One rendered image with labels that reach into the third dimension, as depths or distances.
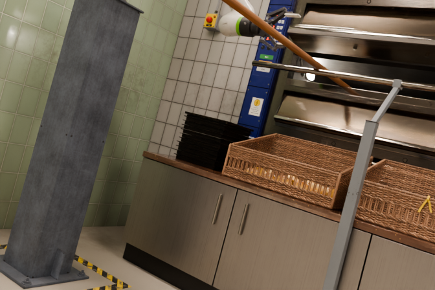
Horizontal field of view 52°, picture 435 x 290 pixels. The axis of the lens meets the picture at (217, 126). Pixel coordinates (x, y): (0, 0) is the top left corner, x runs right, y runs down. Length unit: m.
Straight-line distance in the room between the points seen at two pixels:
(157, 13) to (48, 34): 0.80
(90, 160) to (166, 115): 1.15
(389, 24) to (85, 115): 1.57
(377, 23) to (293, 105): 0.61
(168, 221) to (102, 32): 0.95
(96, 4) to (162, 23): 1.12
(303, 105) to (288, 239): 0.90
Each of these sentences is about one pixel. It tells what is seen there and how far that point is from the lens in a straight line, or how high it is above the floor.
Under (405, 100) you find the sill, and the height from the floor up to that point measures 1.16.
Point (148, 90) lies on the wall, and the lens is 2.98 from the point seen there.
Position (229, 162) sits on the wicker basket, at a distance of 2.09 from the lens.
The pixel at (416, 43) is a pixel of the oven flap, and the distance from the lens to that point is 2.27.
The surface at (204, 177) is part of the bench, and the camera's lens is 2.10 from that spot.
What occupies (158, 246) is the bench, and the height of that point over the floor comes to 0.16.
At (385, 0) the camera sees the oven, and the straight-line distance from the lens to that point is 2.55.
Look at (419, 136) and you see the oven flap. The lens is 2.31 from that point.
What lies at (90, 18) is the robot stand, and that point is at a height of 1.08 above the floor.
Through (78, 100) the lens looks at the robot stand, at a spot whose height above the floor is 0.74.
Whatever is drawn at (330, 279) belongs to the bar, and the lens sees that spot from 1.78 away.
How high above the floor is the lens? 0.74
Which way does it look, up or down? 1 degrees up
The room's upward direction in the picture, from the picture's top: 15 degrees clockwise
